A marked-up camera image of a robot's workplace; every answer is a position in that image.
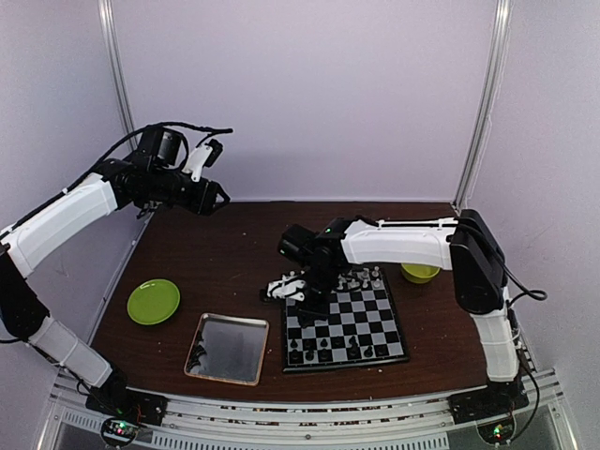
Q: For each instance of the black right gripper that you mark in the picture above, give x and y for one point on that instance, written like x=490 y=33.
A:
x=311 y=312

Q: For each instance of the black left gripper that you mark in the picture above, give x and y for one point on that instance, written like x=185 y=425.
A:
x=202 y=202

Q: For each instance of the black and grey chessboard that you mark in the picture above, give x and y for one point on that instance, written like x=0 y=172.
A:
x=370 y=315

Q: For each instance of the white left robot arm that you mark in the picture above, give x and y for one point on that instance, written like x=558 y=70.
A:
x=158 y=165

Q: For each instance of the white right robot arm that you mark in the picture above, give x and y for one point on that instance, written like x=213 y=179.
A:
x=483 y=284

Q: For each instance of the metal tray with wood rim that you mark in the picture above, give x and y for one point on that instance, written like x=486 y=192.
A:
x=227 y=349

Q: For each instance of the green bowl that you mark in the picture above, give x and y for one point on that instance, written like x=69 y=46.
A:
x=419 y=273

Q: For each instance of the green plate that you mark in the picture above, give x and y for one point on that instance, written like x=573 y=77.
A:
x=153 y=302

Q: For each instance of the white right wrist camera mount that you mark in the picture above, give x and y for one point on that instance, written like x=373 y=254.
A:
x=286 y=288

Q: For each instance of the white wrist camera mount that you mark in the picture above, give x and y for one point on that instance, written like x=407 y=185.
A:
x=286 y=288
x=203 y=156

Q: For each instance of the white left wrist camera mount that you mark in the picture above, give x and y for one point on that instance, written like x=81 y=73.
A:
x=203 y=156

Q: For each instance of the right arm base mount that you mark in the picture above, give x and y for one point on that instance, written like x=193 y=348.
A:
x=492 y=413

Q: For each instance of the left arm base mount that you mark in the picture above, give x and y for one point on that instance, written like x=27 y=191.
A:
x=123 y=425

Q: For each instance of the aluminium front rail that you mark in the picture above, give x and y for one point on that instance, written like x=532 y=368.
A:
x=421 y=422

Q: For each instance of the right aluminium frame post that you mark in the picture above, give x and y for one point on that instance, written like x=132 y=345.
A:
x=491 y=87

